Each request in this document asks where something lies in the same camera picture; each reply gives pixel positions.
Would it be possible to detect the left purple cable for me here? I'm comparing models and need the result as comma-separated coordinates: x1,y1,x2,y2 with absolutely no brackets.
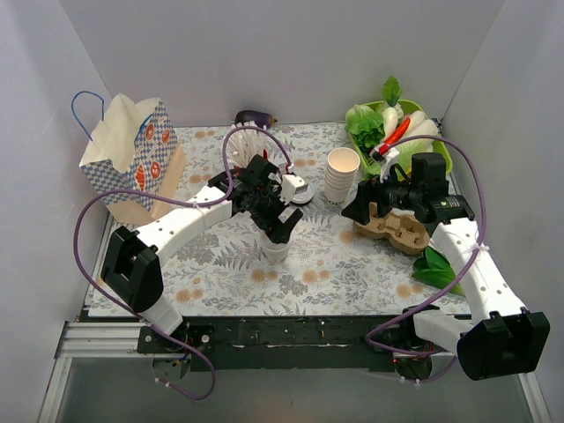
72,127,294,401

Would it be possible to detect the purple cable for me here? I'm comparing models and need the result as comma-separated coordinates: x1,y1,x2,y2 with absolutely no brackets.
364,134,488,384
72,127,294,401

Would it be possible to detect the white wrapped straws bundle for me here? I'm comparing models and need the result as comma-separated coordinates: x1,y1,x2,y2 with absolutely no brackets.
221,121,265,168

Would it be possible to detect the floral table mat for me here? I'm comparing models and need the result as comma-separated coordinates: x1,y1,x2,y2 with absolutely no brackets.
87,122,493,317

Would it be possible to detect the cardboard cup carrier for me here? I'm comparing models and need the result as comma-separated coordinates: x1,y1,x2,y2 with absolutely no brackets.
354,203,431,256

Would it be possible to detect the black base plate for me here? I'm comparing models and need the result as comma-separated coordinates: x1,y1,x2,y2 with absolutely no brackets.
136,315,453,374

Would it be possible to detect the toy red chili pepper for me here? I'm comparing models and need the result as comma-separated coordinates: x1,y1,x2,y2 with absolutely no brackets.
383,117,411,145

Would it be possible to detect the stack of paper cups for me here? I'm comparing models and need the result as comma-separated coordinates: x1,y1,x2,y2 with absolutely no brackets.
323,147,360,205

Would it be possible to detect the aluminium rail frame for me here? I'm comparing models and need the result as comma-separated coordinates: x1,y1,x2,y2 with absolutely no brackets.
40,319,551,422

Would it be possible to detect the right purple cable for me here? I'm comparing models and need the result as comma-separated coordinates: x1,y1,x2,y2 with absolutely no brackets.
364,134,488,384

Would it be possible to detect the white paper coffee cup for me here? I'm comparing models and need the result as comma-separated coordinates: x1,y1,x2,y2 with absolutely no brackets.
260,234,292,263

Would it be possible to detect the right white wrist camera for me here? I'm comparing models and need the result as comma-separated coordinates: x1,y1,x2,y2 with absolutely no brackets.
368,143,399,183

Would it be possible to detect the toy green lettuce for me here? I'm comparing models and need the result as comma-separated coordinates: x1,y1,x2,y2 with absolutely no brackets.
345,105,385,153

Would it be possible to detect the purple toy eggplant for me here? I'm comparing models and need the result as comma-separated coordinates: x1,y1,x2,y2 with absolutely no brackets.
234,109,278,128

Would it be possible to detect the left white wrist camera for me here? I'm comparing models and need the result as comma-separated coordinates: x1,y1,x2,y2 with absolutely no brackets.
279,174,305,204

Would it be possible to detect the stack of white lids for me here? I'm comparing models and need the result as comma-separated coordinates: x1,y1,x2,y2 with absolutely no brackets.
291,182,315,206

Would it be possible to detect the toy bok choy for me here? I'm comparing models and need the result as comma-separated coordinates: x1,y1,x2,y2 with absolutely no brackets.
412,247,456,290

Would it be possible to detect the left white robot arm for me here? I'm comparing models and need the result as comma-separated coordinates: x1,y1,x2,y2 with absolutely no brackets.
100,155,308,353

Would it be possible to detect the green plastic basket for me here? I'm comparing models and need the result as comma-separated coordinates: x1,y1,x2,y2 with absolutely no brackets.
349,100,453,177

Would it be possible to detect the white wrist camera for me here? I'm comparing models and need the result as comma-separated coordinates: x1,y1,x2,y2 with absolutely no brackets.
368,143,399,183
279,174,305,204

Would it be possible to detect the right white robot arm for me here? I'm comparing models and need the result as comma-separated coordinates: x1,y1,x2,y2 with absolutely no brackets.
342,147,550,381

